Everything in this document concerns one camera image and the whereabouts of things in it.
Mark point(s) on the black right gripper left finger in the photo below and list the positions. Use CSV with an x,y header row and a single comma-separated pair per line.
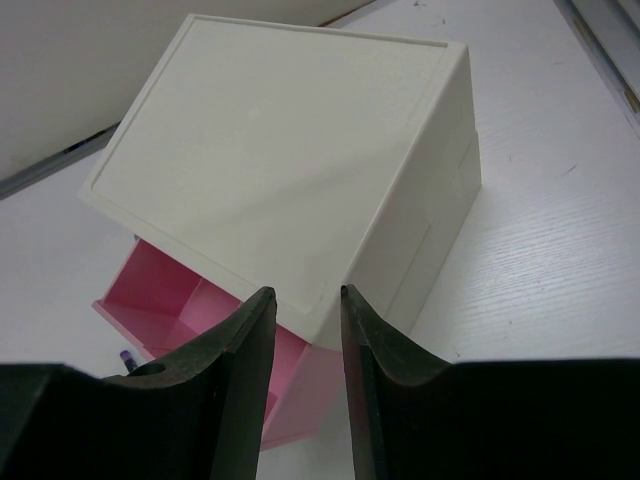
x,y
195,413

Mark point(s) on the aluminium rail right side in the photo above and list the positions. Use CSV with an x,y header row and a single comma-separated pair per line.
x,y
612,30

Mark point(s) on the pink drawer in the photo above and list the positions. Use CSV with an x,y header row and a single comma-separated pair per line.
x,y
158,305

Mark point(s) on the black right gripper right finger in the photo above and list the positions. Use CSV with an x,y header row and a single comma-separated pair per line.
x,y
414,415

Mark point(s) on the purple gel pen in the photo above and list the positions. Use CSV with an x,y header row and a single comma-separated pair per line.
x,y
128,361

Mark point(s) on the aluminium rail back edge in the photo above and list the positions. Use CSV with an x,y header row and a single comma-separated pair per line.
x,y
56,162

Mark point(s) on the white drawer organizer box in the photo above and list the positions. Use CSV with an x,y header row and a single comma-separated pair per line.
x,y
263,154

